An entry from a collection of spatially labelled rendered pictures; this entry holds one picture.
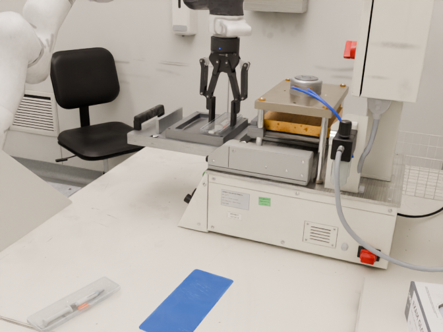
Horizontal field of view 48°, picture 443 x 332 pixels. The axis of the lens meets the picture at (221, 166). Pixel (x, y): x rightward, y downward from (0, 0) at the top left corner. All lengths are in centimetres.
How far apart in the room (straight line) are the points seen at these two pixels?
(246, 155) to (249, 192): 9
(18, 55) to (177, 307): 78
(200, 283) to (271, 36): 186
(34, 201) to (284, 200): 64
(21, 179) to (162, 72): 183
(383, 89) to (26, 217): 90
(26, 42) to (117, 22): 171
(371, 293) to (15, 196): 85
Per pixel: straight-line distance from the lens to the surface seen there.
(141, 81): 308
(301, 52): 272
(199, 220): 128
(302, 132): 118
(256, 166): 117
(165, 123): 138
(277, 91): 126
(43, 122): 358
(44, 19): 153
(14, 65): 142
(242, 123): 138
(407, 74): 106
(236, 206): 122
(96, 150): 270
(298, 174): 115
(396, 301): 106
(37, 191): 136
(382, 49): 106
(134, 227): 133
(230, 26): 122
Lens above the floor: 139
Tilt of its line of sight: 22 degrees down
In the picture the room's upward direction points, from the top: 2 degrees clockwise
